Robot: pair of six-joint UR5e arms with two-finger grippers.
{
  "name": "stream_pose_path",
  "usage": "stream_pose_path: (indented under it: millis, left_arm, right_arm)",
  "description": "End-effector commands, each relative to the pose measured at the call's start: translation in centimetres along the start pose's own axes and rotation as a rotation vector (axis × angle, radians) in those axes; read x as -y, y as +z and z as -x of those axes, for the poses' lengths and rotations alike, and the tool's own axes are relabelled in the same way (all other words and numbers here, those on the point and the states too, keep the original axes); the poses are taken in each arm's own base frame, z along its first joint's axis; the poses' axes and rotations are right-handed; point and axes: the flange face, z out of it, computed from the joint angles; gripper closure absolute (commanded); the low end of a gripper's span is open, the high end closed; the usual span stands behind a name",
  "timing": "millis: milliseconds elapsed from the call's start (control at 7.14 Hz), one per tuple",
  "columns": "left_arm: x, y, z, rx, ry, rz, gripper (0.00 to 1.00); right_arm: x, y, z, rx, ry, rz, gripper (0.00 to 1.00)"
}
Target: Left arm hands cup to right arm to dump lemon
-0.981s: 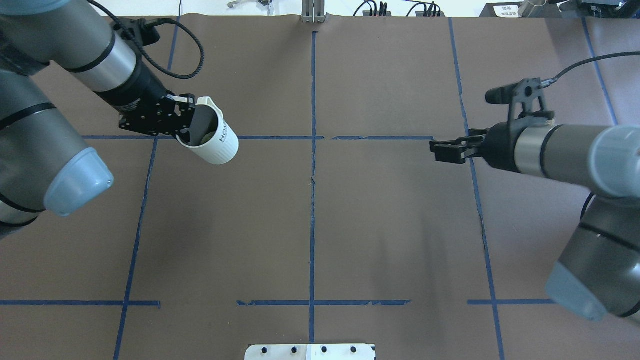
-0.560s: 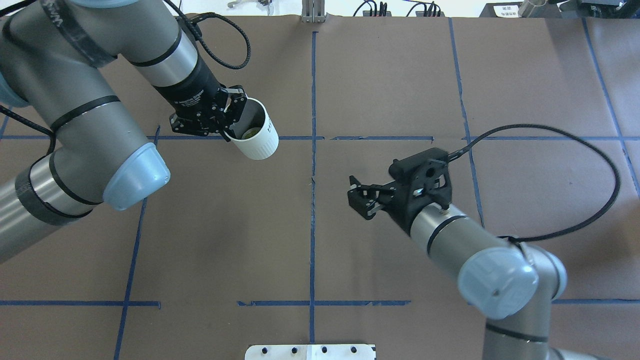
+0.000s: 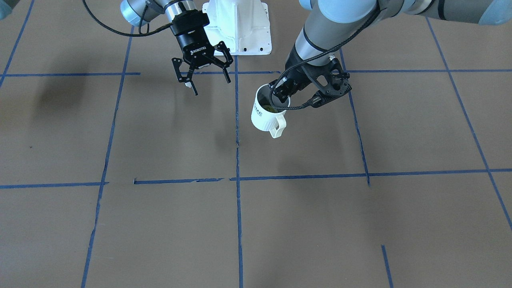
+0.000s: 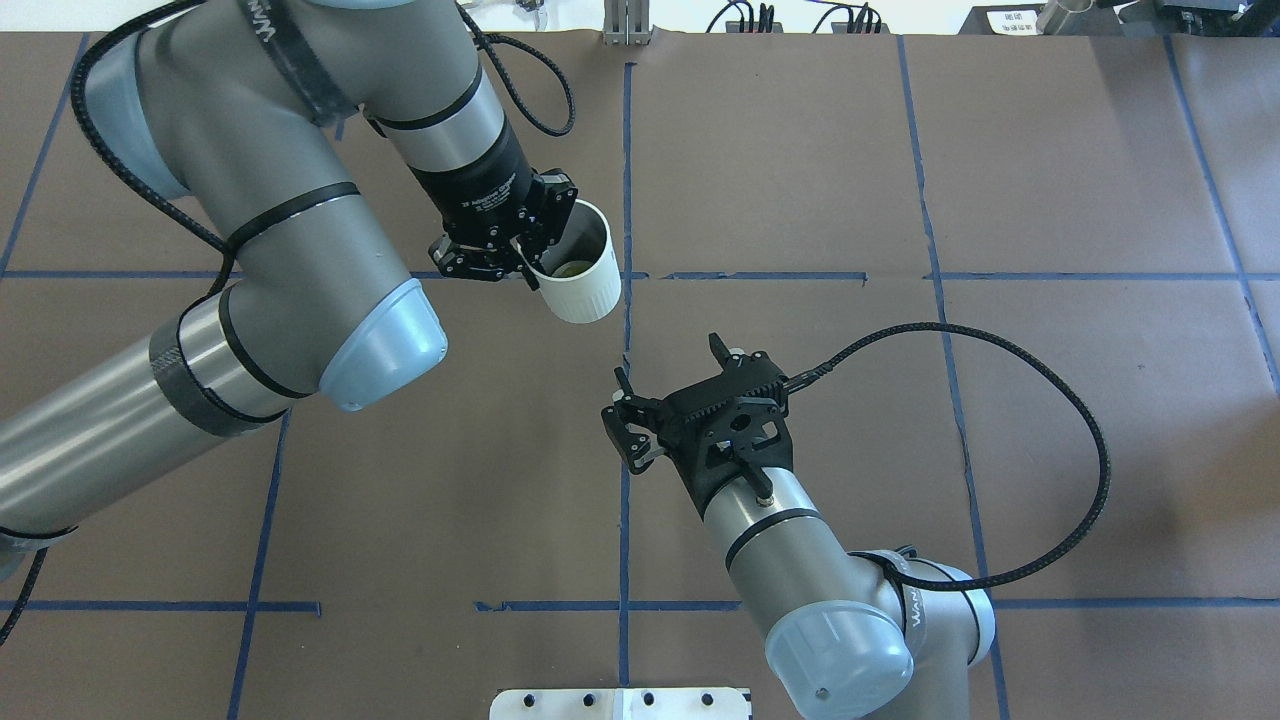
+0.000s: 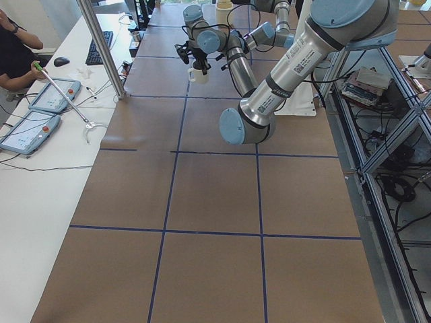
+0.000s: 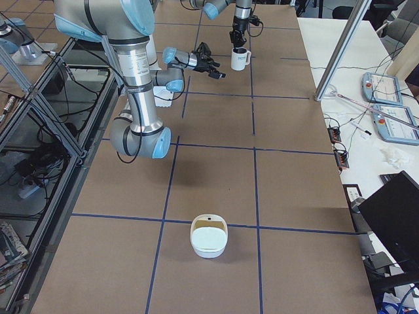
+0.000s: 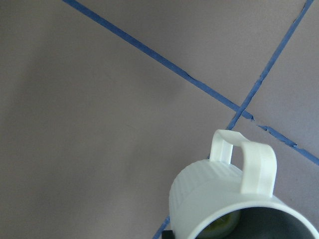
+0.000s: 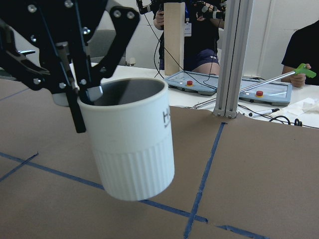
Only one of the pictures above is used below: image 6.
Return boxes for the white ribbed HOME mug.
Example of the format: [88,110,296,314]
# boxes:
[230,47,251,71]

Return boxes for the aluminium profile post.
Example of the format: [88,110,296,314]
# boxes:
[314,0,371,101]

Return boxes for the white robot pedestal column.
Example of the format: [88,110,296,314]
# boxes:
[146,35,173,108]

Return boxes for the black power strip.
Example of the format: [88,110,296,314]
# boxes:
[327,126,342,144]
[333,149,350,170]

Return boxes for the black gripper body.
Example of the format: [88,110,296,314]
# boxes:
[232,16,249,34]
[192,42,220,74]

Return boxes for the teach pendant upper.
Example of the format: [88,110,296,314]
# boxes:
[361,72,403,105]

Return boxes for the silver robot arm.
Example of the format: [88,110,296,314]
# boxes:
[180,0,261,52]
[54,1,225,159]

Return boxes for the black power strip right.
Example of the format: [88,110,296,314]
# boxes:
[333,149,350,170]

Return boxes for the black monitor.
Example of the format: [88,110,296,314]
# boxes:
[359,171,418,271]

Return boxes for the teach pendant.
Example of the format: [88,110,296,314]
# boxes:
[361,72,403,105]
[372,103,418,146]

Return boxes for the black power strip left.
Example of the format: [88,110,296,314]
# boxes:
[327,126,342,144]

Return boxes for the teach pendant lower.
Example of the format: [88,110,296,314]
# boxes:
[372,103,418,146]

